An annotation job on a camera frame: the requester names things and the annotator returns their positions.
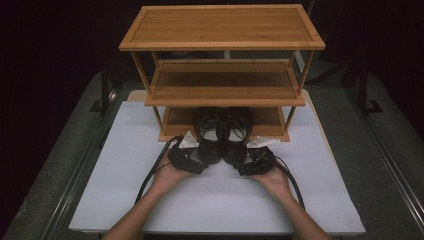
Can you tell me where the black metal stand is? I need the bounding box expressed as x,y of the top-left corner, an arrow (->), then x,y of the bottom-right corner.
357,61 -> 384,116
89,63 -> 118,116

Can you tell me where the black leather shoe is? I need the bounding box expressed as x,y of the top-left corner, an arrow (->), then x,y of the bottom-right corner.
194,106 -> 225,166
222,106 -> 254,168

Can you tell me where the person's right hand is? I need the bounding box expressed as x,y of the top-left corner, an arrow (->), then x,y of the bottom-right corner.
249,163 -> 295,200

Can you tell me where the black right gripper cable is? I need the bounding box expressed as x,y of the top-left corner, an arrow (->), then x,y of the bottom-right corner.
266,153 -> 306,210

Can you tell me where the wooden three-tier shoe rack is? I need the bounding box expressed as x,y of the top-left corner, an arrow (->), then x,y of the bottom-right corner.
118,3 -> 326,143

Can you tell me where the person's left hand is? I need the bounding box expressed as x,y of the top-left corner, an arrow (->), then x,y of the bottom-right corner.
151,153 -> 194,198

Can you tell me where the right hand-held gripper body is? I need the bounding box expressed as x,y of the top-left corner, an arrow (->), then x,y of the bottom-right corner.
244,135 -> 281,177

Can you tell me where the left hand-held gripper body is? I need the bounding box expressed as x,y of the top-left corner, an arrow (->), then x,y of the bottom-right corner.
167,130 -> 201,174

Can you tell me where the metal frame rail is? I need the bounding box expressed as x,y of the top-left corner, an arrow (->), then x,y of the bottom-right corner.
39,87 -> 126,240
344,85 -> 424,231

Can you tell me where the white table mat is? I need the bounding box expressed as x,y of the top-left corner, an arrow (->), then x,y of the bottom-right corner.
68,99 -> 366,236

